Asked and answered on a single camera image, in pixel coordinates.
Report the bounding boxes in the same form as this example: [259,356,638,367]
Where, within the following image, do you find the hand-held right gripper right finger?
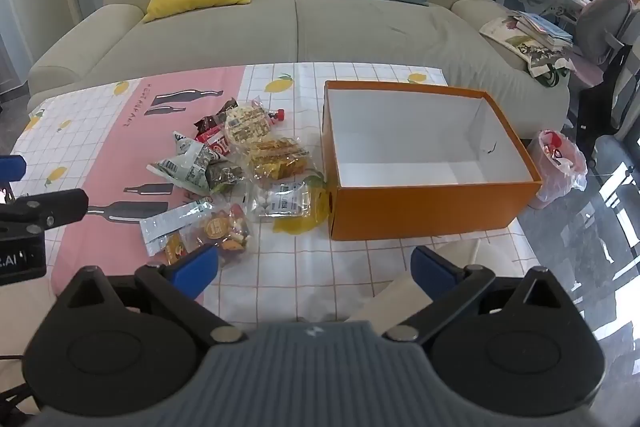
[382,246,572,342]

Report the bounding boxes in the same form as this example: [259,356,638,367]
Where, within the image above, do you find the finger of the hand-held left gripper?
[0,188,90,238]
[0,154,27,182]

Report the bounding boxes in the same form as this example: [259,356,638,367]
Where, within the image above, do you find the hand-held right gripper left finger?
[64,244,247,345]

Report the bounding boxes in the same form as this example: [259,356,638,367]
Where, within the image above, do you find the small orange snack packet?
[160,234,192,266]

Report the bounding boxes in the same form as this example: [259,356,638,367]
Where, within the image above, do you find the orange label nut packet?
[182,204,254,264]

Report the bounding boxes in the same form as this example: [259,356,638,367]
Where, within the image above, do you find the long silver white packet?
[139,201,214,257]

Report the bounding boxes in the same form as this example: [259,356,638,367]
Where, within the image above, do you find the orange cardboard box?
[322,80,544,242]

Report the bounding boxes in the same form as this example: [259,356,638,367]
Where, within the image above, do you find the dark green snack packet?
[205,159,247,196]

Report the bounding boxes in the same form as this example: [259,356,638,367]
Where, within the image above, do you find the green white snack packet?
[146,132,219,196]

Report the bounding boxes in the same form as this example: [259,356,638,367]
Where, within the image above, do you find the clear white candy packet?
[247,180,314,224]

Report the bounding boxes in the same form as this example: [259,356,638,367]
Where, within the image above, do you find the red white snack packet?
[197,135,234,158]

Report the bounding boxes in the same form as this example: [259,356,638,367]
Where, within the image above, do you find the yellow biscuit packet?
[240,136,317,196]

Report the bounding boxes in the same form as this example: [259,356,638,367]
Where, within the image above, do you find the dark brown snack packet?
[193,99,239,138]

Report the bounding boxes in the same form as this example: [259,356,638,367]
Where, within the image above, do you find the pink white checked tablecloth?
[10,62,543,325]

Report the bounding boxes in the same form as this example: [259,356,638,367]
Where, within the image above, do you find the pink bin with plastic bag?
[525,129,589,210]

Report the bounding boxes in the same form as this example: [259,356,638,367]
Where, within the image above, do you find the black garment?
[575,44,634,158]

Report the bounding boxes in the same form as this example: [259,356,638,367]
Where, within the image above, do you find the stack of books and bag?
[479,16,571,88]

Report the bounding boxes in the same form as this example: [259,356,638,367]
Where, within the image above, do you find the beige sofa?
[27,0,571,138]

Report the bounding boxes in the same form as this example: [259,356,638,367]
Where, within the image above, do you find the grey office chair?
[570,0,640,118]

